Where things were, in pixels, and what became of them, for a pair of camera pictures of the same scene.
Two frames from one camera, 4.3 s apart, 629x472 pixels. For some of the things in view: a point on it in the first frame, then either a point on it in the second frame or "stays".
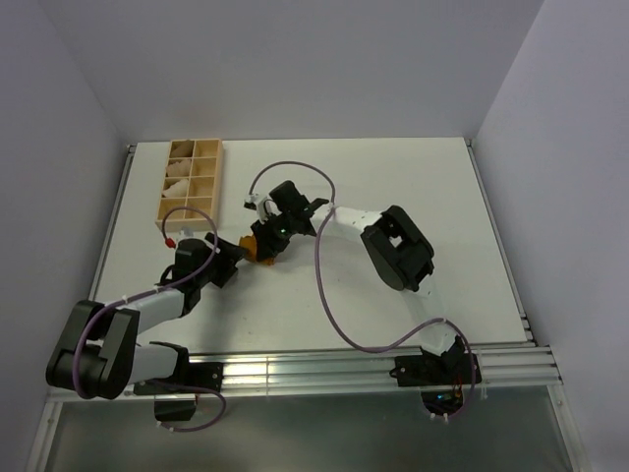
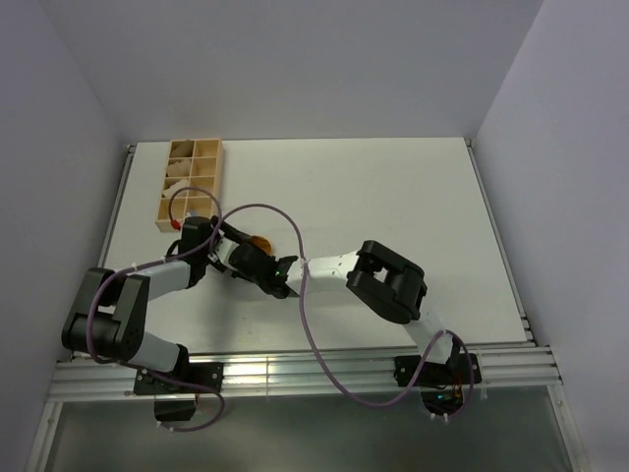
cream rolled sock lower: x=178 y=190 stays
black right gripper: x=266 y=246 to x=238 y=273
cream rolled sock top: x=183 y=150 stays
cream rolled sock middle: x=179 y=169 stays
